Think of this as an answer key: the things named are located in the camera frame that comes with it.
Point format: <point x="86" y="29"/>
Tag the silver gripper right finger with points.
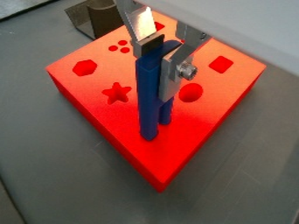
<point x="177" y="64"/>

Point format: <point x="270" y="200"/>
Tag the red shape-sorter block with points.
<point x="97" y="79"/>

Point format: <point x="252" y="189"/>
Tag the dark grey curved holder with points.
<point x="95" y="17"/>

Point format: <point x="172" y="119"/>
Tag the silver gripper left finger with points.
<point x="140" y="22"/>

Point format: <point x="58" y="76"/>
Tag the blue square-circle peg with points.
<point x="154" y="111"/>

